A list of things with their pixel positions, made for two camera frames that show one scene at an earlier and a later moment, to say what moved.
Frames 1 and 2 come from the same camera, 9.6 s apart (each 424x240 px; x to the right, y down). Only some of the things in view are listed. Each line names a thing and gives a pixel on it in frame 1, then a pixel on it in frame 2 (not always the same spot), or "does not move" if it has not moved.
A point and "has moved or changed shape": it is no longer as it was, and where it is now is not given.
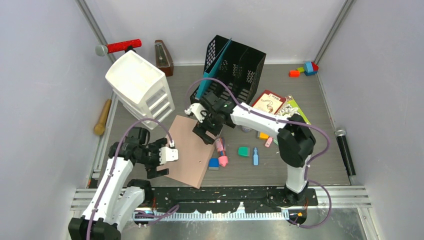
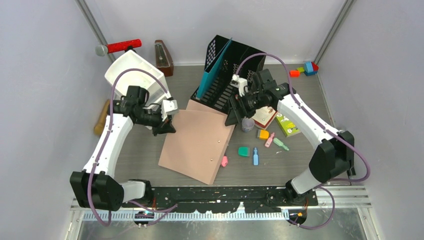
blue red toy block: x=310 y=68 does not move
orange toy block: x=294 y=74 does not move
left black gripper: x=151 y=170 -> x=166 y=127
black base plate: x=222 y=199 does not move
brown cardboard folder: x=194 y=153 has moved or changed shape
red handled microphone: x=101 y=49 does not move
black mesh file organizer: x=238 y=72 does not move
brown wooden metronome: x=162 y=59 does not move
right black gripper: x=201 y=128 -> x=245 y=112
